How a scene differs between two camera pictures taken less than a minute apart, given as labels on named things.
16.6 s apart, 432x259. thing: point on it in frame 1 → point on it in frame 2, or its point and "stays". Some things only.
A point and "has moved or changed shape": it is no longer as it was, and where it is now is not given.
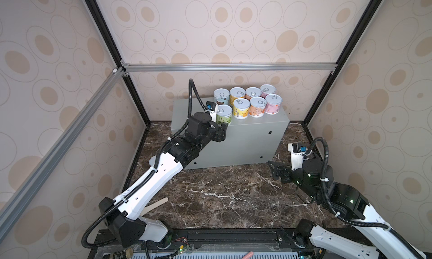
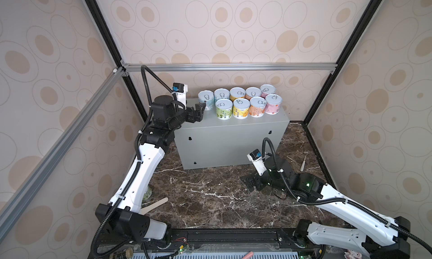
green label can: (224, 114) has moved or changed shape
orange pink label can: (252, 92) stays
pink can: (266, 89) stays
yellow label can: (237, 92) stays
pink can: (273, 103) stays
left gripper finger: (223, 135) → (199, 108)
